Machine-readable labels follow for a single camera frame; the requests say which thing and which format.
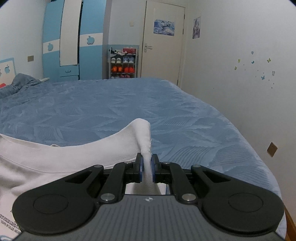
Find white Nevada sweatshirt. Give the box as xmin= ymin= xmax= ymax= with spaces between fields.
xmin=1 ymin=118 xmax=166 ymax=240

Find blue patterned bedspread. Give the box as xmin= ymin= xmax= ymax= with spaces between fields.
xmin=0 ymin=73 xmax=287 ymax=239

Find metal shoe rack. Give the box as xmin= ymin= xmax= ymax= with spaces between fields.
xmin=107 ymin=45 xmax=139 ymax=79

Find white room door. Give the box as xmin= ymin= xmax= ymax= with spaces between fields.
xmin=141 ymin=1 xmax=185 ymax=85

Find blue poster on door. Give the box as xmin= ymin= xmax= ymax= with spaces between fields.
xmin=153 ymin=20 xmax=175 ymax=36

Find blue white wardrobe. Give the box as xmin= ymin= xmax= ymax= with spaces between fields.
xmin=43 ymin=0 xmax=110 ymax=81

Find apple pattern headboard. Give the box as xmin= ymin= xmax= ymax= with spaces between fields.
xmin=0 ymin=58 xmax=16 ymax=88

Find brown wall socket right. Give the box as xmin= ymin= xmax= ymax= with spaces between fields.
xmin=266 ymin=142 xmax=278 ymax=157

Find butterfly wall stickers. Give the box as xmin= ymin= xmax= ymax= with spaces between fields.
xmin=232 ymin=48 xmax=276 ymax=90

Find brown wall switch left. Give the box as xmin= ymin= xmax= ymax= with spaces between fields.
xmin=27 ymin=55 xmax=34 ymax=62

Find wall poster beside door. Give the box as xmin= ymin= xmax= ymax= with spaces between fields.
xmin=192 ymin=17 xmax=201 ymax=39

